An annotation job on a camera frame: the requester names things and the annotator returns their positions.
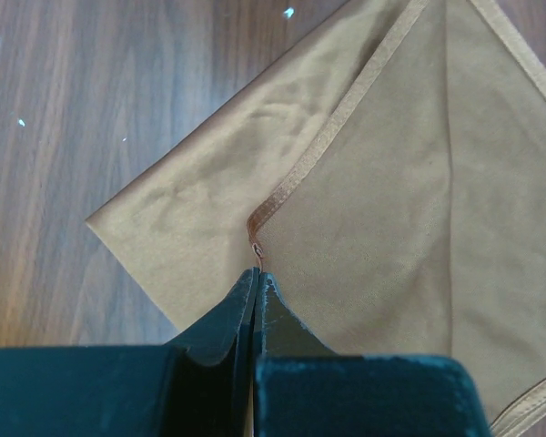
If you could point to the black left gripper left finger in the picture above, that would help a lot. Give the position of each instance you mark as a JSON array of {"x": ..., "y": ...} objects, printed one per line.
[{"x": 194, "y": 385}]

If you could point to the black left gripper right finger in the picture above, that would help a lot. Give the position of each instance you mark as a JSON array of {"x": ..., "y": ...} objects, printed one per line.
[{"x": 303, "y": 388}]

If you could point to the brown cloth napkin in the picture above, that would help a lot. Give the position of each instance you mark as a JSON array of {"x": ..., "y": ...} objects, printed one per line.
[{"x": 390, "y": 172}]

